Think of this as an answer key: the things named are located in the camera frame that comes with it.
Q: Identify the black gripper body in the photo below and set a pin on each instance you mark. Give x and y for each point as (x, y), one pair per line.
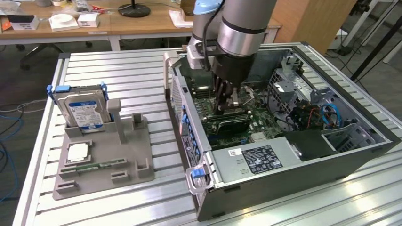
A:
(234, 68)

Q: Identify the green graphics card black fan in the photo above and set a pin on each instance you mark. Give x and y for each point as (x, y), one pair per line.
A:
(233, 127)

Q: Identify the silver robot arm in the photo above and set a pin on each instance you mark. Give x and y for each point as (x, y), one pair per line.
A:
(245, 23)

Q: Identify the metal socket cover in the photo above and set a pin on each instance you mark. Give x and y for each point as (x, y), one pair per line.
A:
(248, 94)

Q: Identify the empty black RAM slot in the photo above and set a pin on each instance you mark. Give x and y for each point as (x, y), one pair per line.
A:
(202, 92)
(202, 96)

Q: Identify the green motherboard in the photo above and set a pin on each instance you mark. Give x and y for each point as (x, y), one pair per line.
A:
(264, 117)

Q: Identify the blue card retention clip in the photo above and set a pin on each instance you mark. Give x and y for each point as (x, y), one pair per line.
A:
(185, 117)
(198, 155)
(193, 143)
(189, 129)

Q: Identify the perforated metal disk bay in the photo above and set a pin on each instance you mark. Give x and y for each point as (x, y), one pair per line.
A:
(280, 77)

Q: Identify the silver chipset heatsink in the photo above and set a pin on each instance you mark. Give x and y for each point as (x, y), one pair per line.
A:
(260, 137)

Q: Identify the white paper stack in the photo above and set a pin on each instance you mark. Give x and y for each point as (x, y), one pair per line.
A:
(181, 22)

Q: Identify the grey power supply unit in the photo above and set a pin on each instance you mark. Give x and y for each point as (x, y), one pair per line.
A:
(233, 164)

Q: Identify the brown cardboard box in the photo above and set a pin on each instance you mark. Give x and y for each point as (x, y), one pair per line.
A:
(188, 7)

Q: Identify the wooden cabinet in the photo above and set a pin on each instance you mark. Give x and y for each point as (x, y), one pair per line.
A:
(315, 30)

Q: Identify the black floor power strip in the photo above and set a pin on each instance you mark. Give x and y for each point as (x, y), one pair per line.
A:
(345, 50)

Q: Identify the black round lamp base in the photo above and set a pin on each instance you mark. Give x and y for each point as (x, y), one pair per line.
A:
(134, 11)

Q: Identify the low grey disk bay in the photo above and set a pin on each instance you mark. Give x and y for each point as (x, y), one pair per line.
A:
(352, 134)

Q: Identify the black open PC case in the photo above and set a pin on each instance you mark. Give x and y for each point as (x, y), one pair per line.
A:
(283, 188)

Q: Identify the grey parts rack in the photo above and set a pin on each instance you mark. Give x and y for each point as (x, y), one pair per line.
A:
(104, 153)

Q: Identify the hard disk in blue carrier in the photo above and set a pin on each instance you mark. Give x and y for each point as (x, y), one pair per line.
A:
(82, 113)

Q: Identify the black tripod pole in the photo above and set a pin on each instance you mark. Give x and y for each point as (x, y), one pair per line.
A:
(377, 48)

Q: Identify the loose green RAM stick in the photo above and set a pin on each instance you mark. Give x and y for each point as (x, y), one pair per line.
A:
(94, 167)

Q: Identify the small white box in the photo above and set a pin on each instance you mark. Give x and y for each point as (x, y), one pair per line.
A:
(88, 21)

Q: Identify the silver CPU chip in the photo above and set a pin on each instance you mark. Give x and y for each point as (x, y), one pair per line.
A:
(78, 153)

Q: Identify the white boxes on desk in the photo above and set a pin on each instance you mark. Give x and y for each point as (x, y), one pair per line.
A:
(65, 23)

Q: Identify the black chair base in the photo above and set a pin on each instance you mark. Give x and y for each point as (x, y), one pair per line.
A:
(41, 50)

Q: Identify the grey cup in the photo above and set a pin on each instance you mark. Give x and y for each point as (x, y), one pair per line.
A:
(43, 2)

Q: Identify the white box black lid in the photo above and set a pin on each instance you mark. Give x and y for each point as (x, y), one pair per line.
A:
(23, 24)

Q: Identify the orange white box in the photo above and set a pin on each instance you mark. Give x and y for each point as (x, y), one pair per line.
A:
(3, 26)

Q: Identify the black rear panel switch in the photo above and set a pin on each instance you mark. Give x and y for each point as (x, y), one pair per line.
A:
(185, 90)

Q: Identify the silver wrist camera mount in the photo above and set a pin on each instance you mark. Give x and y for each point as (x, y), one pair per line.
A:
(197, 58)

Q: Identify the white table frame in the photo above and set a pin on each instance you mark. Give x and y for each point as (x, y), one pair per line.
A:
(356, 28)

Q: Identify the wooden desk white frame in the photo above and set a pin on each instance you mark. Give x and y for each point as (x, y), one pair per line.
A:
(45, 34)

